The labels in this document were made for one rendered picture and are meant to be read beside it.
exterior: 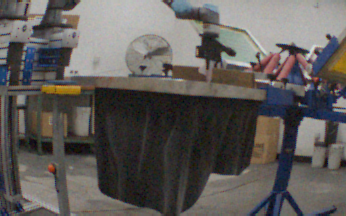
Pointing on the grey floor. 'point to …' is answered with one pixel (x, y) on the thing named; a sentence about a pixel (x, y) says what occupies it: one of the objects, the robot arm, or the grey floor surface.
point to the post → (60, 140)
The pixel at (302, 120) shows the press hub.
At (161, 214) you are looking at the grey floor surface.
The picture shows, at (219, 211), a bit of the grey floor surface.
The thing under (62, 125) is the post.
